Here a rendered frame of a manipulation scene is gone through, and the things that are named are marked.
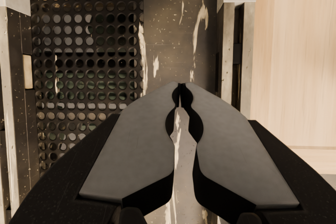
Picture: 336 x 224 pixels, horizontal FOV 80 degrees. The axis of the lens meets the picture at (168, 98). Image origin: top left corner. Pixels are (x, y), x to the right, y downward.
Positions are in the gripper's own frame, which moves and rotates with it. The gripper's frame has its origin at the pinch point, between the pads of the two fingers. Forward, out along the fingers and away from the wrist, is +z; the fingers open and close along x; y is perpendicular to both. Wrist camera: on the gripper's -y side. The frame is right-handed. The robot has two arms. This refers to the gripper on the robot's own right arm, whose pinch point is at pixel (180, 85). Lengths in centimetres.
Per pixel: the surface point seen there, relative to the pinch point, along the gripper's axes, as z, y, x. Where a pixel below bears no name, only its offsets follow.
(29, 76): 31.6, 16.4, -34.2
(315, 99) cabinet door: 27.6, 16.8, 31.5
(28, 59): 33.6, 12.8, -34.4
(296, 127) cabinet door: 24.8, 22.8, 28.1
